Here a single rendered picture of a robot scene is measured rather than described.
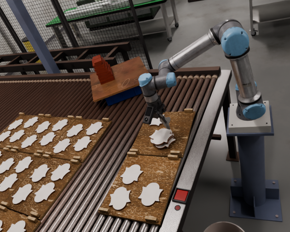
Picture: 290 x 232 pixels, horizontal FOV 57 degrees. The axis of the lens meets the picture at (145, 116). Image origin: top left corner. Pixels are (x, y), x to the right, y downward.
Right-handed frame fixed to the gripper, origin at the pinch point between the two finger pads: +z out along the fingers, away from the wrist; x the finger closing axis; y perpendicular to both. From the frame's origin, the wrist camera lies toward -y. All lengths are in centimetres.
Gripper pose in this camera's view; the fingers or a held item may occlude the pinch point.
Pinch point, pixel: (159, 128)
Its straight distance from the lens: 160.5
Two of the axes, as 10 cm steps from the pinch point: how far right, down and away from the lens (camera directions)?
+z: 2.8, 7.6, 5.8
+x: -7.9, -1.7, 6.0
